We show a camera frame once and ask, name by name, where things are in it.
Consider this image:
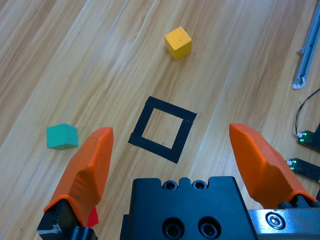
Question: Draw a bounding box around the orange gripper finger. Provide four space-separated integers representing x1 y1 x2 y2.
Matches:
229 123 318 209
36 126 115 240

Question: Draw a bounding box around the red wooden block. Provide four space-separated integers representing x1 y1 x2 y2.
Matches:
86 206 99 228

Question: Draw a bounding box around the green wooden block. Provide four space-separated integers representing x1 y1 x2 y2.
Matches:
46 123 79 151

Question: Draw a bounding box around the yellow wooden block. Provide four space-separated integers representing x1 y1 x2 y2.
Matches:
164 26 193 61

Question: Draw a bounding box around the green circuit board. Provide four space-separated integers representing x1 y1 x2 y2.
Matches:
297 129 320 152
287 157 320 185

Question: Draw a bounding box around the black tape square outline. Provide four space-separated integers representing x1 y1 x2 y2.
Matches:
128 96 198 164

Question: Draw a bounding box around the thin black board wire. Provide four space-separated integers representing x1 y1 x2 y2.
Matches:
294 88 320 137

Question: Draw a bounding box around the grey aluminium rail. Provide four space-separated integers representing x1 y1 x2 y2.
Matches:
292 2 320 90

